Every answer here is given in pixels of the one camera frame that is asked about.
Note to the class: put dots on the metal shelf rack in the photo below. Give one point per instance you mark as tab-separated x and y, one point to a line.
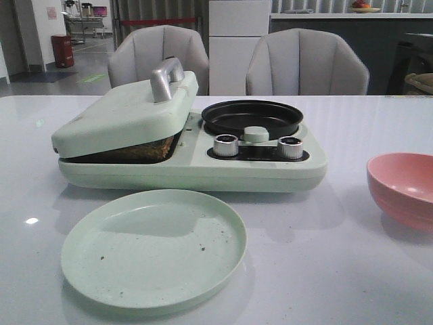
85	19

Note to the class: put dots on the silver control knob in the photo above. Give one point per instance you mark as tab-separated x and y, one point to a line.
290	148
225	145

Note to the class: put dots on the mint green breakfast maker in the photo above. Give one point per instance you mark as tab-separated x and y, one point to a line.
191	164

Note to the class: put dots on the left silver control knob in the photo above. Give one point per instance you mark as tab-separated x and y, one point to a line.
225	145

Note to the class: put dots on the pink plastic bowl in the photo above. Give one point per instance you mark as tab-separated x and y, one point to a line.
400	183

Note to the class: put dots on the red bin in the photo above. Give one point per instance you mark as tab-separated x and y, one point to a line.
62	51

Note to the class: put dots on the right grey upholstered chair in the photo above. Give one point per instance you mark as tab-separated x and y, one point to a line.
300	61

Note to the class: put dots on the right silver control knob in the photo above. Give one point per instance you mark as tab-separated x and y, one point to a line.
290	148

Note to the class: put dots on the dark kitchen counter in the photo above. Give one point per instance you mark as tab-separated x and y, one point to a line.
373	37

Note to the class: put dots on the mint green round plate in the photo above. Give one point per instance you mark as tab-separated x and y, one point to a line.
159	251

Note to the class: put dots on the breakfast maker hinged lid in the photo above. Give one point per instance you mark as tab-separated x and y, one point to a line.
127	115

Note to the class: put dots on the fruit plate on counter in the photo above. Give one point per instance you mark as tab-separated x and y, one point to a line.
362	7

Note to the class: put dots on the red barrier belt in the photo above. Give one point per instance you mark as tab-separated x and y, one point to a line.
158	21

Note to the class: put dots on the left grey upholstered chair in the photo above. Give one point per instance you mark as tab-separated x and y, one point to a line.
143	50

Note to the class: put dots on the bread slice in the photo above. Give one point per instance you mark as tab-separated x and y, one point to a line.
152	151

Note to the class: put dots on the grey upholstered chair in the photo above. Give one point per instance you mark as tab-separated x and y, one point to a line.
300	61
143	50

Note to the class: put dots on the black round frying pan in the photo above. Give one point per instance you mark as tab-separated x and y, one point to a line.
232	117

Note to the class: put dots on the white refrigerator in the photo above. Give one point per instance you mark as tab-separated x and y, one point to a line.
235	27

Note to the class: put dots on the beige cushion seat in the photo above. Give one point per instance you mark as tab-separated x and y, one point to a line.
419	84

